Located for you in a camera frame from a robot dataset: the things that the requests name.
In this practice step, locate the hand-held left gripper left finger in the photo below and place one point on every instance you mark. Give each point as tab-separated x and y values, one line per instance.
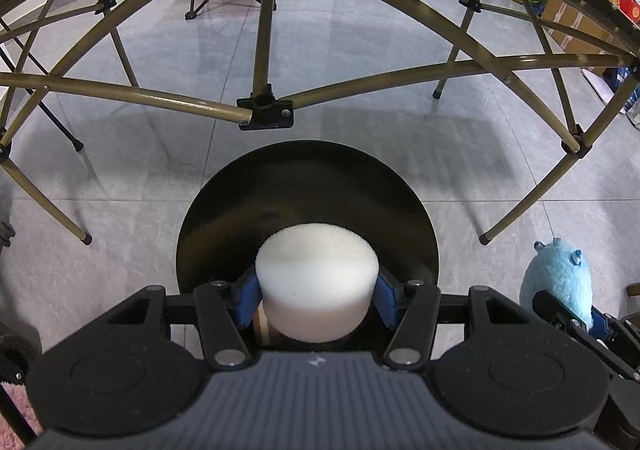
248	302

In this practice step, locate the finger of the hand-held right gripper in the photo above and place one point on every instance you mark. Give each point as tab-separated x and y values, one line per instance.
633	292
555	307

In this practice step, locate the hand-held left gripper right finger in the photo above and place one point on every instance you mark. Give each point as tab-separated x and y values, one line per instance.
386	302

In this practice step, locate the light blue plush toy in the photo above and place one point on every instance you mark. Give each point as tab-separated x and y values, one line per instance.
555	275

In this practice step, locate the white foam cylinder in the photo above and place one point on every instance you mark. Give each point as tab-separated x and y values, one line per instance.
315	275

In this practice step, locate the blue printed bag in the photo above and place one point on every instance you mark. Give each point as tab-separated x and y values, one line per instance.
625	84

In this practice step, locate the black tripod stand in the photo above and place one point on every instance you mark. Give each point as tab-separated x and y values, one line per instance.
77	145

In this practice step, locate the tan folding table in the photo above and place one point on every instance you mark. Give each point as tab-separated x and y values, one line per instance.
262	54

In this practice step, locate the pink fuzzy clothing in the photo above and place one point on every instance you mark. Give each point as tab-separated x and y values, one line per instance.
17	410

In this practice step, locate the large cardboard box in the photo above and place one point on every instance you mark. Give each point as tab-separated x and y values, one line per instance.
570	24

